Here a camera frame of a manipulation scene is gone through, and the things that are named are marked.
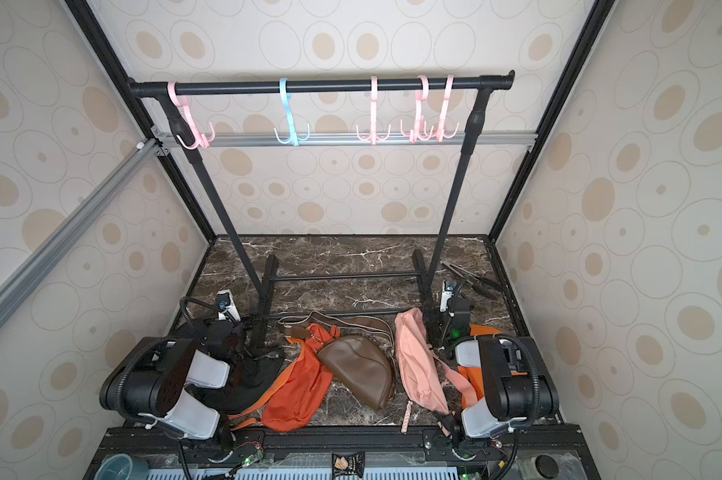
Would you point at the brown leather bag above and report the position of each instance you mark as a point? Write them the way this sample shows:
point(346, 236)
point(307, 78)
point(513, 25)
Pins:
point(353, 358)

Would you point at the black bag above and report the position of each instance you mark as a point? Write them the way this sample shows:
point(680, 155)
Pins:
point(252, 370)

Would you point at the red-orange waist bag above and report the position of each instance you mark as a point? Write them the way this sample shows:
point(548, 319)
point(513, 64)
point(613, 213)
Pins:
point(298, 392)

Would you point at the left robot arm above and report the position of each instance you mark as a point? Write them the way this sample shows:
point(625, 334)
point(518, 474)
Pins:
point(183, 382)

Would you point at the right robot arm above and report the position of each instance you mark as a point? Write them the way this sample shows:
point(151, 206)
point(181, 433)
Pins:
point(504, 382)

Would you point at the middle pink hook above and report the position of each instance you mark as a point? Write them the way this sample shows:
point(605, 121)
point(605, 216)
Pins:
point(373, 137)

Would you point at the pink hook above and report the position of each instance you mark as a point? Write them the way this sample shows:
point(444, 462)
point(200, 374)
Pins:
point(419, 130)
point(200, 140)
point(373, 137)
point(441, 133)

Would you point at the pink bag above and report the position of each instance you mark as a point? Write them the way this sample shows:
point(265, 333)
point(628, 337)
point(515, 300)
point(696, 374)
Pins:
point(417, 366)

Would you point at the light blue hook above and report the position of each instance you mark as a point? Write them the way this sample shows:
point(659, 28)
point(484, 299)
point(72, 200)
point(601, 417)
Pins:
point(293, 138)

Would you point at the bright orange bag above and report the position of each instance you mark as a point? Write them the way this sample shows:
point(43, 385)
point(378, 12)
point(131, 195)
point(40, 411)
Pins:
point(474, 374)

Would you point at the rightmost pink hook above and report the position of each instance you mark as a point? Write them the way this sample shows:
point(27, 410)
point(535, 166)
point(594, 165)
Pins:
point(441, 133)

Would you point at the leftmost pink hook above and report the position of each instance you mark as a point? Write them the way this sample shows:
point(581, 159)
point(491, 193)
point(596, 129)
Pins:
point(200, 140)

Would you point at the black clothes rack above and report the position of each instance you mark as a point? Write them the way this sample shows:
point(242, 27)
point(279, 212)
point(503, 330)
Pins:
point(424, 273)

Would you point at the black tongs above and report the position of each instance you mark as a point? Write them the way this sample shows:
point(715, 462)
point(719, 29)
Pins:
point(483, 286)

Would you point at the small snack packet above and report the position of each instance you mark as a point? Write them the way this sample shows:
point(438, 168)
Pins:
point(348, 466)

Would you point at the black round cap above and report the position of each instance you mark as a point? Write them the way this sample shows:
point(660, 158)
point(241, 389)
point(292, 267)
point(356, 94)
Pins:
point(545, 467)

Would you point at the teal round container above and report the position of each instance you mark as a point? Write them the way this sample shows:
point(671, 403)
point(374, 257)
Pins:
point(122, 467)

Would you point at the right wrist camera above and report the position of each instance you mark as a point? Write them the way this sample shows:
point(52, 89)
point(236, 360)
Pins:
point(447, 292)

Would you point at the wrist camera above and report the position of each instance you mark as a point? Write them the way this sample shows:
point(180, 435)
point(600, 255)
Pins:
point(447, 292)
point(227, 310)

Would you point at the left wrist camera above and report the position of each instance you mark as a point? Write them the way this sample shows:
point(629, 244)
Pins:
point(227, 310)

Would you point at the aluminium rail left wall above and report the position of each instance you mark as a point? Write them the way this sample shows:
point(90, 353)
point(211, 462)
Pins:
point(16, 289)

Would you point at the black base frame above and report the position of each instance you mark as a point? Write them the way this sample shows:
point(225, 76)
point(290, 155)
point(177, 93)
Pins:
point(426, 443)

